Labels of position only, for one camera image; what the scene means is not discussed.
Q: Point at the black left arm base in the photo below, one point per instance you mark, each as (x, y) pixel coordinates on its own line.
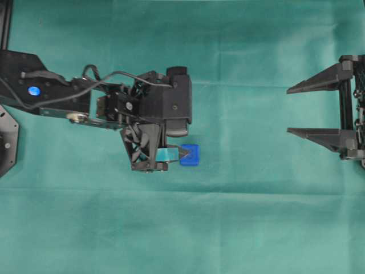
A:
(9, 141)

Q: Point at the black frame rail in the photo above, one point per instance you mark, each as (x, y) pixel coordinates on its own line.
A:
(6, 7)

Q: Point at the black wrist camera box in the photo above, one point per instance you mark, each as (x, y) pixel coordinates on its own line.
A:
(162, 103)

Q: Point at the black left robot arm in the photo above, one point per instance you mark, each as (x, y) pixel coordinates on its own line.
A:
(27, 85)

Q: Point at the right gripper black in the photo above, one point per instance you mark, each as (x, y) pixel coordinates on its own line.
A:
(347, 77)

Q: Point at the green table cloth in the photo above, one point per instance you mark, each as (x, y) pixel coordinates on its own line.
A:
(261, 200)

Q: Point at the blue block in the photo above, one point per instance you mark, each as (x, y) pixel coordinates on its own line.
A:
(193, 156)

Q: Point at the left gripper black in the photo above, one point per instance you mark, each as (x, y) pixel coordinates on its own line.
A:
(136, 111)

